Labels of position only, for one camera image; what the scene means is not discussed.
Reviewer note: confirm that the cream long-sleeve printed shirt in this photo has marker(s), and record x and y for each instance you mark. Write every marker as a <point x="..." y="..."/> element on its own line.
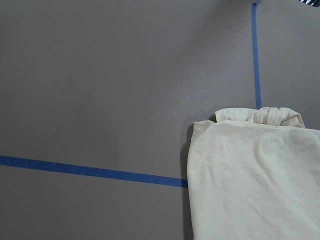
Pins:
<point x="254" y="175"/>

